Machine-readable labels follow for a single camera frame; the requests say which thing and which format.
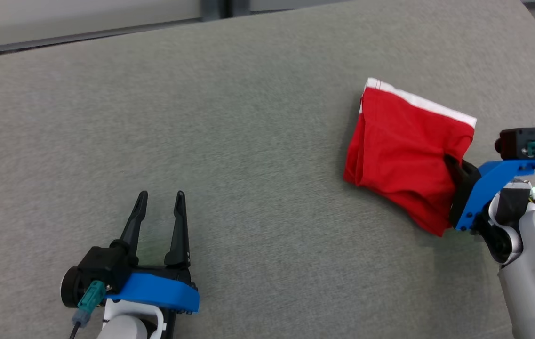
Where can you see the blue camera bracket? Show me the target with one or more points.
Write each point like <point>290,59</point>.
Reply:
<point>483,188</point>
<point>163,292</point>

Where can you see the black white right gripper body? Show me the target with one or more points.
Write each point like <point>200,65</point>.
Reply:
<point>462,194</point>

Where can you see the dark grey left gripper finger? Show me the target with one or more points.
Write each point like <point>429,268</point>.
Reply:
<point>179,240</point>
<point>134,230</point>

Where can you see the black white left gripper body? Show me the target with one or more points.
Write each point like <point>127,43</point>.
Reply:
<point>173,325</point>

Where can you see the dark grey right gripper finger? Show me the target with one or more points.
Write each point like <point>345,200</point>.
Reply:
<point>455,170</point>

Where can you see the blue right camera bracket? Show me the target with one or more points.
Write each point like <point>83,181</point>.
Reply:
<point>483,188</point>

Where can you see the grey wall post with gap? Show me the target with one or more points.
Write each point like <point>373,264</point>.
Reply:
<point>213,8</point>

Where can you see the red garment with white band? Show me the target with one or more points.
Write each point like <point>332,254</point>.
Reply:
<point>399,155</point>

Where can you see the blue left camera bracket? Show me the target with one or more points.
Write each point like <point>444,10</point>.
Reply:
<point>163,292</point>

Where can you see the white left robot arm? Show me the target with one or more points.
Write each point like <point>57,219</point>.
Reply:
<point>123,329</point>

